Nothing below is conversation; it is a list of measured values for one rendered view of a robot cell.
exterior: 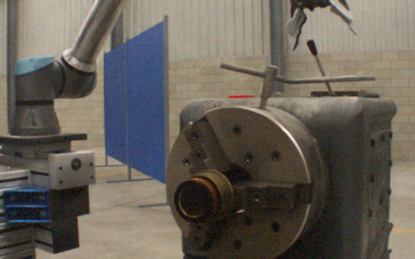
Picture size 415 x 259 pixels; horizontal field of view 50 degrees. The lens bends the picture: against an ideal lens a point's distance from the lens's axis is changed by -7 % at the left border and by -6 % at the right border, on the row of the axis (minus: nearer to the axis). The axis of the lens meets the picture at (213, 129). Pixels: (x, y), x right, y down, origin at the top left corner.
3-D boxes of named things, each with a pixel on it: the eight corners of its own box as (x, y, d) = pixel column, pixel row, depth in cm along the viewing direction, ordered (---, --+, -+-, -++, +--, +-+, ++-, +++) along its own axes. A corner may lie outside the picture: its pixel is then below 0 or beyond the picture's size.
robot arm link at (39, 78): (6, 101, 131) (6, 55, 131) (43, 101, 142) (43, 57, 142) (29, 100, 125) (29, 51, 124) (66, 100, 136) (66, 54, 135)
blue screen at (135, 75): (87, 167, 946) (85, 52, 933) (125, 165, 978) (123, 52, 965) (138, 207, 569) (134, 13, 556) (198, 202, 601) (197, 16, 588)
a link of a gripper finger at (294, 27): (273, 43, 101) (289, 3, 98) (284, 46, 106) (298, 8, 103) (285, 48, 99) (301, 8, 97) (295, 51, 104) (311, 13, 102)
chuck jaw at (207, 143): (222, 177, 95) (196, 125, 98) (242, 166, 93) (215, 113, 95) (193, 185, 86) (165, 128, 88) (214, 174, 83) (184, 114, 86)
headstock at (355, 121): (264, 208, 170) (264, 99, 168) (396, 219, 146) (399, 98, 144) (171, 253, 118) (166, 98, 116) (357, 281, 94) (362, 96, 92)
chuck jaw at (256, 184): (253, 174, 92) (312, 178, 86) (253, 199, 92) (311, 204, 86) (226, 183, 82) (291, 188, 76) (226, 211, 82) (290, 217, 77)
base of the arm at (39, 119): (0, 134, 132) (-1, 101, 131) (43, 132, 144) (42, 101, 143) (27, 136, 123) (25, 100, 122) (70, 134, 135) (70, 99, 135)
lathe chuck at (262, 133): (175, 222, 109) (204, 88, 103) (299, 275, 94) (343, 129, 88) (152, 230, 101) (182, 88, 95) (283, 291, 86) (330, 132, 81)
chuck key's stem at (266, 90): (253, 123, 91) (268, 65, 89) (250, 120, 93) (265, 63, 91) (264, 125, 92) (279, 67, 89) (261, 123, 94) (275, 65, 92)
